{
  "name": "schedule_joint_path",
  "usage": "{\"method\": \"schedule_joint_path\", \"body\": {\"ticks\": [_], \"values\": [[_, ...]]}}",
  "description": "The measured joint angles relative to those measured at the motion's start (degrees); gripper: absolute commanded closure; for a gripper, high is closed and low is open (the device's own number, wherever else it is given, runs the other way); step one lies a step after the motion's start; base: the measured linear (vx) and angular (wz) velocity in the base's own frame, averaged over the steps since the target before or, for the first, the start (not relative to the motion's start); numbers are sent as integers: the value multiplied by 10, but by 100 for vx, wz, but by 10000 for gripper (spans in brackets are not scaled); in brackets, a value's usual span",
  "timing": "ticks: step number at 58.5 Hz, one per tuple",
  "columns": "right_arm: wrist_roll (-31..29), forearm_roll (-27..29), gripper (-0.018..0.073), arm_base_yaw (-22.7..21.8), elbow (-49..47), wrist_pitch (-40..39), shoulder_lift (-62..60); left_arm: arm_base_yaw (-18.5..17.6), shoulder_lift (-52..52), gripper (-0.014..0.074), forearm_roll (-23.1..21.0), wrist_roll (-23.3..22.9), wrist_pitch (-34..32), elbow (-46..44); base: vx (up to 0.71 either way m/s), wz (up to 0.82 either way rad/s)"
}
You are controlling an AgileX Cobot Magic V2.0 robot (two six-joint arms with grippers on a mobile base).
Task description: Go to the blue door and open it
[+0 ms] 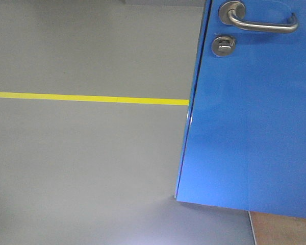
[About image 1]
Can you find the blue door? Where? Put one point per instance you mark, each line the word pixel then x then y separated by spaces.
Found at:
pixel 245 138

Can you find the plywood door platform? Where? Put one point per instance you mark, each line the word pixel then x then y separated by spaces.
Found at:
pixel 277 229

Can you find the steel thumb turn lock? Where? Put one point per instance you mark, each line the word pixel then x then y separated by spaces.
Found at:
pixel 223 46

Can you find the steel door lever handle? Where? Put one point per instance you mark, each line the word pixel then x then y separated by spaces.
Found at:
pixel 232 13

